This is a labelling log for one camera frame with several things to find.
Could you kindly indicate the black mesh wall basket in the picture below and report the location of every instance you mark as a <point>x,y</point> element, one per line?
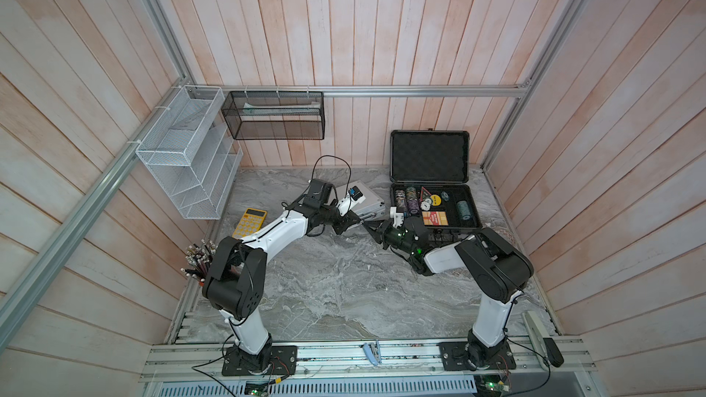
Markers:
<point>275,115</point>

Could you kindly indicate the blue clip on rail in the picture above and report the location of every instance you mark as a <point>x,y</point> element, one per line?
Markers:
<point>372,353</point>

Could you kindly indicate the poker chip stack row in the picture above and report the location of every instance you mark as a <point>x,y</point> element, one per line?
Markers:
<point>406,201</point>

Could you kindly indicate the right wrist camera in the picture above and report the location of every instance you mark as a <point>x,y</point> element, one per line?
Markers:
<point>396,217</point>

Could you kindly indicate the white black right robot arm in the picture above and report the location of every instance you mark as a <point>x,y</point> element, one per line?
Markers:
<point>498,268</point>

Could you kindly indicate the silver aluminium poker case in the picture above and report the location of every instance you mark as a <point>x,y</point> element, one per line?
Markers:
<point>371,208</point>

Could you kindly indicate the white wire mesh shelf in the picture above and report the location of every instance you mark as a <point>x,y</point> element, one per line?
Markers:
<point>189,152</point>

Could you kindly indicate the green chip stack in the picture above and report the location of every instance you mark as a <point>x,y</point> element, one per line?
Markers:
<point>464,210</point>

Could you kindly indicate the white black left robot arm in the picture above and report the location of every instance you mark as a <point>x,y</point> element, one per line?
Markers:
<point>235,282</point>

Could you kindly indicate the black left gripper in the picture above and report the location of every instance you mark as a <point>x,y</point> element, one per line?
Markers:
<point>346,222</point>

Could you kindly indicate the yellow calculator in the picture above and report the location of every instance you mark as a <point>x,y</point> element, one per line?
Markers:
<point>251,222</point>

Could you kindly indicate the playing card deck box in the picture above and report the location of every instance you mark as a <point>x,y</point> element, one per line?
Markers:
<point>435,218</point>

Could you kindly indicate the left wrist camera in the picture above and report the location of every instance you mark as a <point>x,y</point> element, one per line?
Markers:
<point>353,198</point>

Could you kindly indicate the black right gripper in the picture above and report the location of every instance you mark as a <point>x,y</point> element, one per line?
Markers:
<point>381,233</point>

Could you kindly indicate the red pencil cup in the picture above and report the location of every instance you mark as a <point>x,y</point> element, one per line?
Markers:
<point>199,259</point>

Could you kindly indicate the dark grey poker case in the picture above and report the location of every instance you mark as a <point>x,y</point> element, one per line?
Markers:
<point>435,162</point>

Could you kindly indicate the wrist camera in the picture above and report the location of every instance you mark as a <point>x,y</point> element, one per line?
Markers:
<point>396,217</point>
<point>353,198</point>

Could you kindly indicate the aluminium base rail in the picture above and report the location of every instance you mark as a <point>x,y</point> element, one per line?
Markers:
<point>318,365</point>

